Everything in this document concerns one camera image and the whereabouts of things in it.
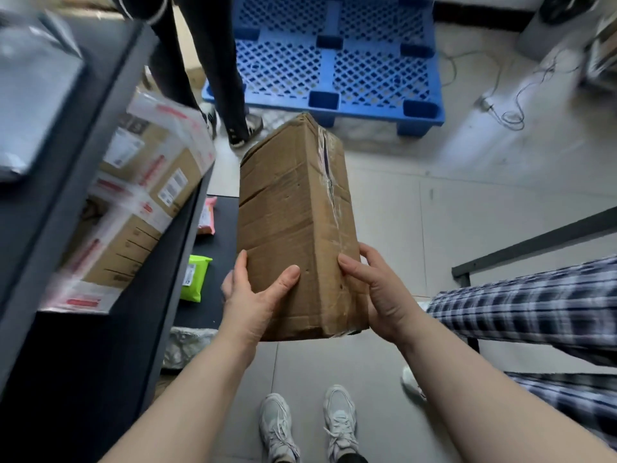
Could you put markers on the person's left hand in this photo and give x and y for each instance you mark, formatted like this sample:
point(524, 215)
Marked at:
point(243, 313)

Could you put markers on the person's right hand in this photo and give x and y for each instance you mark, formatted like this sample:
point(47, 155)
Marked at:
point(390, 303)

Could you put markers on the person's right thumb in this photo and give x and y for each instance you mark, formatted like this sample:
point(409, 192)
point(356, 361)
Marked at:
point(353, 270)

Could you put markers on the person's left thumb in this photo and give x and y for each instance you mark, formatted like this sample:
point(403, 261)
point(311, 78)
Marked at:
point(283, 284)

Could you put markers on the brown taped cardboard box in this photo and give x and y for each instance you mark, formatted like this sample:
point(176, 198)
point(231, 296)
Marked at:
point(294, 226)

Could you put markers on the person's right forearm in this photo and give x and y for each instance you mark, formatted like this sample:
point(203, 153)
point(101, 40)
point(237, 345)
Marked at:
point(482, 405)

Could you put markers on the person's left forearm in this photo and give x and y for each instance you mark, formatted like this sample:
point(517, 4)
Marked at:
point(193, 405)

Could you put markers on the black low platform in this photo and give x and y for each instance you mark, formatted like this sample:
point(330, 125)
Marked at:
point(219, 265)

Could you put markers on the green packet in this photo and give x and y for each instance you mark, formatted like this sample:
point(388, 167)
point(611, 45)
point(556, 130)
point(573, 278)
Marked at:
point(195, 279)

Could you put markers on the pink packet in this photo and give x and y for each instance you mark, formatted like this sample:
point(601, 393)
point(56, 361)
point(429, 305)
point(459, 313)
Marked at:
point(207, 216)

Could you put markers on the person's left white sneaker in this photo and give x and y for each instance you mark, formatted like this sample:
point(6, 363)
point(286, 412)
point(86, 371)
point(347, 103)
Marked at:
point(277, 429)

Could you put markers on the person's white sneaker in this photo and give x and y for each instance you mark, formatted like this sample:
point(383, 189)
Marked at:
point(341, 419)
point(277, 429)

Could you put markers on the person's right white sneaker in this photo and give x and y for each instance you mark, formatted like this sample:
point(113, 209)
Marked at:
point(341, 419)

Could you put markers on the cardboard box with red-white tape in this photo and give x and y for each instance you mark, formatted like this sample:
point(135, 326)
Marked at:
point(111, 245)
point(159, 149)

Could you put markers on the blue plastic pallet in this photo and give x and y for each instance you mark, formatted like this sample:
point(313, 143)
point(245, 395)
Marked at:
point(337, 62)

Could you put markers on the dark grey metal shelf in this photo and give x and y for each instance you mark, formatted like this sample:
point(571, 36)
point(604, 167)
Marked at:
point(58, 284)

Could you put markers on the grey plastic parcel bag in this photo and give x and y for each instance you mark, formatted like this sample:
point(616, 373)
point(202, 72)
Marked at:
point(33, 101)

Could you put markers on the grey bin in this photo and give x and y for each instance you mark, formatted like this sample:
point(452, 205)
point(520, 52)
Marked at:
point(554, 28)

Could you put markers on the grey metal frame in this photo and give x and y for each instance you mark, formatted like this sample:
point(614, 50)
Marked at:
point(530, 248)

